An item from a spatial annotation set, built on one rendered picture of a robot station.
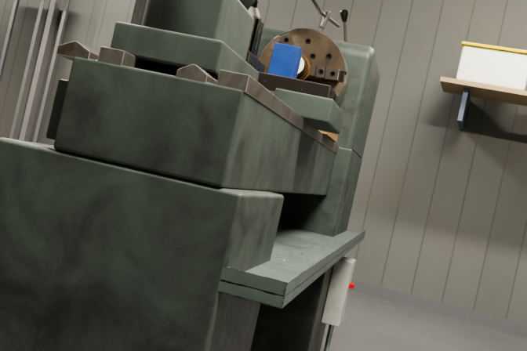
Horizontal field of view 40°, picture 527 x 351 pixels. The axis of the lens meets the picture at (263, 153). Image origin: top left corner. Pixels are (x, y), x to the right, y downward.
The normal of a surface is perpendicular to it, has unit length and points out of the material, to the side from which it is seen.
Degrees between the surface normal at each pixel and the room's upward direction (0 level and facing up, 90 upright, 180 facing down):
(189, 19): 90
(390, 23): 90
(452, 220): 90
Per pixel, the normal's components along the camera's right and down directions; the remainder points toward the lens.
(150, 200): -0.20, -0.07
